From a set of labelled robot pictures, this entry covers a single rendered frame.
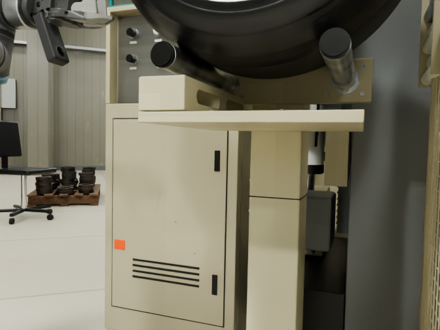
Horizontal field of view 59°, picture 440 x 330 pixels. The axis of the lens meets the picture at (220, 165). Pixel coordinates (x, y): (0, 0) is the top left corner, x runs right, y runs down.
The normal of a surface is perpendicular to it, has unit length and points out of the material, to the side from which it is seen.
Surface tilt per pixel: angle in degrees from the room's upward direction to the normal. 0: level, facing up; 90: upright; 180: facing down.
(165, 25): 129
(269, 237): 90
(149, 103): 90
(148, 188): 90
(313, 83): 90
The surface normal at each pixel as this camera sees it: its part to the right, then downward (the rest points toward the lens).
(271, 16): -0.30, 0.22
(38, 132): 0.33, 0.06
